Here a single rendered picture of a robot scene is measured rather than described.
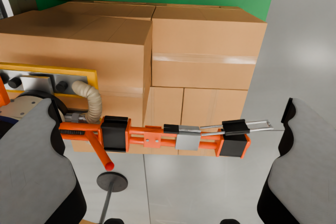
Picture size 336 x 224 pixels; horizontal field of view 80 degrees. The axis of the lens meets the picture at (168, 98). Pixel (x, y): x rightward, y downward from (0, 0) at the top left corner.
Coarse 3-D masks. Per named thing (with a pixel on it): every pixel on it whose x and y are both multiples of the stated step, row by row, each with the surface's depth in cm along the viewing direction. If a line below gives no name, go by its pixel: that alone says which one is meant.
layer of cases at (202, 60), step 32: (160, 32) 106; (192, 32) 106; (224, 32) 106; (256, 32) 106; (160, 64) 116; (192, 64) 116; (224, 64) 116; (160, 96) 128; (192, 96) 127; (224, 96) 127
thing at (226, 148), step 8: (224, 136) 59; (232, 136) 59; (240, 136) 60; (224, 144) 59; (232, 144) 59; (240, 144) 59; (248, 144) 59; (216, 152) 61; (224, 152) 61; (232, 152) 61; (240, 152) 61
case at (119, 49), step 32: (0, 32) 68; (32, 32) 71; (64, 32) 74; (96, 32) 77; (128, 32) 81; (64, 64) 74; (96, 64) 74; (128, 64) 73; (64, 96) 81; (128, 96) 81
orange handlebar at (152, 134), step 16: (0, 80) 51; (0, 96) 52; (64, 128) 58; (80, 128) 58; (96, 128) 58; (144, 128) 59; (160, 128) 60; (144, 144) 60; (160, 144) 61; (208, 144) 62
